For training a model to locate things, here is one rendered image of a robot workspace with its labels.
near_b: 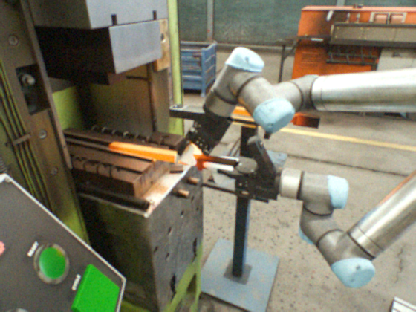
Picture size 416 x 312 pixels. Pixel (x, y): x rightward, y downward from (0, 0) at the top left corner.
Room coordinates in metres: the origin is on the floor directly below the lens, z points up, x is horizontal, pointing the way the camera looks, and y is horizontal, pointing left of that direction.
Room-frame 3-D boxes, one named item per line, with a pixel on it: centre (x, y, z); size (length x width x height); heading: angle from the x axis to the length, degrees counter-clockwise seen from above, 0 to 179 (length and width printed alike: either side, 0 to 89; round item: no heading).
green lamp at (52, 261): (0.28, 0.22, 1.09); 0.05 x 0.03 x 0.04; 158
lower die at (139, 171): (0.81, 0.36, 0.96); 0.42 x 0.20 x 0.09; 68
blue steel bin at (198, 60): (4.93, 0.50, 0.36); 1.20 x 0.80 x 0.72; 74
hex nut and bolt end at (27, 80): (0.60, 0.38, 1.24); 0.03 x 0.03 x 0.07; 68
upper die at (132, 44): (0.81, 0.36, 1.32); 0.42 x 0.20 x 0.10; 68
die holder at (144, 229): (0.86, 0.34, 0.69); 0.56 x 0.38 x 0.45; 68
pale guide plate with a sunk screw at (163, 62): (1.07, 0.16, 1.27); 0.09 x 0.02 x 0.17; 158
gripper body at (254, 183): (0.63, -0.14, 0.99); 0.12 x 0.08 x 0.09; 68
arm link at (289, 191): (0.60, -0.21, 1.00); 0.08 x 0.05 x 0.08; 158
